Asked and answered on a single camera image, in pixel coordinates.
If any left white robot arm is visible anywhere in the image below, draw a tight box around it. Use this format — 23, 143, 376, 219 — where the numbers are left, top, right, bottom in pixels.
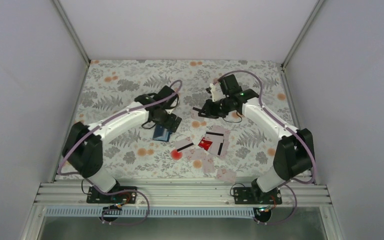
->
57, 85, 182, 203

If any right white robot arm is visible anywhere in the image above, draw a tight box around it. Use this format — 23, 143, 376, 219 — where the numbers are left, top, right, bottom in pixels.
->
195, 71, 316, 204

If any red credit card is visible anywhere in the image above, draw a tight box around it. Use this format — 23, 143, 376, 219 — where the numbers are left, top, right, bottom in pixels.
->
198, 137, 213, 152

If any floral card in middle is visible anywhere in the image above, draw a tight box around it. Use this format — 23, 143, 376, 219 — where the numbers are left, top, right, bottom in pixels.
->
202, 157, 216, 174

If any floral patterned table mat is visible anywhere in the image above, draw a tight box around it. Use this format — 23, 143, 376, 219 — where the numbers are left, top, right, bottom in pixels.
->
74, 60, 293, 179

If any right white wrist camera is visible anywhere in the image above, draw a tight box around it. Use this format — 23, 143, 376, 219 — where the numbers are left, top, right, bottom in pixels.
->
205, 83, 222, 102

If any floral card near rail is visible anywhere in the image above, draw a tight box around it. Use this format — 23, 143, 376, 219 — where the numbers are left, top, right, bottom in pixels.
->
215, 168, 237, 184

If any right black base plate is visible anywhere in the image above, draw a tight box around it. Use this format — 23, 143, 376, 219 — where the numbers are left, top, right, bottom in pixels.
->
232, 186, 283, 205

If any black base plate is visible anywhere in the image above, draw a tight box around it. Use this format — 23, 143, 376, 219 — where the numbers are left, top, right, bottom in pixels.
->
232, 186, 283, 205
86, 186, 137, 204

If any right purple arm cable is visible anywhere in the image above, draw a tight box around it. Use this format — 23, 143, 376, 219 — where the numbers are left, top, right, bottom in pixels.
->
215, 69, 318, 185

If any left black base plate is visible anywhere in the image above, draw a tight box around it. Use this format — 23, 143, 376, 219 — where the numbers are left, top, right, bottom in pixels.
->
86, 186, 137, 204

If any aluminium rail frame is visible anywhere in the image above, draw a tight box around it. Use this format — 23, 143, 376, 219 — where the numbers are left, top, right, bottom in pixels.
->
34, 178, 332, 207

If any grey slotted cable duct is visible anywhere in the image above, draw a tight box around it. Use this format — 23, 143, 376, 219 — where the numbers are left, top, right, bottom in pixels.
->
44, 206, 254, 219

